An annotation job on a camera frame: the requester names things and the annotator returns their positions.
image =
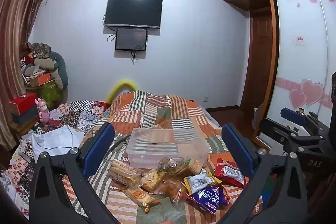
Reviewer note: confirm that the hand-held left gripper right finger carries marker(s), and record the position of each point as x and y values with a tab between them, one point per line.
236	145

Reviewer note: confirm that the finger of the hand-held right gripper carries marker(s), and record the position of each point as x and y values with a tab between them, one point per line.
290	113
270	132

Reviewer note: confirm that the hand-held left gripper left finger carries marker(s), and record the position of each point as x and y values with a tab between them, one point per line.
101	142

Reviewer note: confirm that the red snack packet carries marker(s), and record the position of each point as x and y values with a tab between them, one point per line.
231	172

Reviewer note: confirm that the bread sticks packet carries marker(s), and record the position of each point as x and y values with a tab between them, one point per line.
124	172

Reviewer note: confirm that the white and yellow snack packet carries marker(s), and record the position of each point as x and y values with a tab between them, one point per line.
200	182

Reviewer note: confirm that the blue snack packet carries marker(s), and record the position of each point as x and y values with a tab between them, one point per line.
208	196

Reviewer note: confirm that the square cracker sandwich packet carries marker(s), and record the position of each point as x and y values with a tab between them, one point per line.
153	180

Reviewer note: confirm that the clear plastic container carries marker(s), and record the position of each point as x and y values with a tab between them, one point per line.
168	145

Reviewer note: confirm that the clear bag of orange snacks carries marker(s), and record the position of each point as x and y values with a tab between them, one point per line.
173	190

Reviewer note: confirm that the checkered floral quilt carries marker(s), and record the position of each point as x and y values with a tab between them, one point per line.
76	115

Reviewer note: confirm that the white cloth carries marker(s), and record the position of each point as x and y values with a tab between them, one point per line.
56	138

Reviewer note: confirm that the wardrobe sliding door pink hearts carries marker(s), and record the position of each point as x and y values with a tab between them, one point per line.
299	56

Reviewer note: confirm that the brown wooden door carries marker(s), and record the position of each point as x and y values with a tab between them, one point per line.
258	64

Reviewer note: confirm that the clear cookie bag green corner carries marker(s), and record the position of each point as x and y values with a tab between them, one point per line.
181	165

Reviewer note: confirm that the yellow curved tube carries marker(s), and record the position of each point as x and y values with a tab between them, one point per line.
123	83

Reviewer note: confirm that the pink doll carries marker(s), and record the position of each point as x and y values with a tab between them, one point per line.
43	113

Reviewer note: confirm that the striped patchwork blanket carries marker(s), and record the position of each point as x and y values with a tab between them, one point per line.
157	111

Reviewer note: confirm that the cracker packet orange round label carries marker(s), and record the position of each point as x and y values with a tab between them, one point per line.
140	196

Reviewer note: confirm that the green cardboard box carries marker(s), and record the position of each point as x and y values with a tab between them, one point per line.
51	94

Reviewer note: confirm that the dark grey box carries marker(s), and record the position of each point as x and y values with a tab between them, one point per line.
25	116

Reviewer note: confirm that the red box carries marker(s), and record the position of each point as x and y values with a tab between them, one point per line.
23	103

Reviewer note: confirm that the orange cardboard box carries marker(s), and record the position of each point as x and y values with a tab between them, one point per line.
39	79

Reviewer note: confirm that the pile of plush toys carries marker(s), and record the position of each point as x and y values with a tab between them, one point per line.
46	61

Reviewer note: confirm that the striped brown curtain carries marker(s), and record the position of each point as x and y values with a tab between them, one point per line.
15	37

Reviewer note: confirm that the wall outlet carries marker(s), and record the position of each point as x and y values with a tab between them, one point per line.
205	99

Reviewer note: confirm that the small black wall monitor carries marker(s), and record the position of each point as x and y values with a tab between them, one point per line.
131	39

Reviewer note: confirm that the black wall television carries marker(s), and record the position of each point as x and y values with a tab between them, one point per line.
133	11

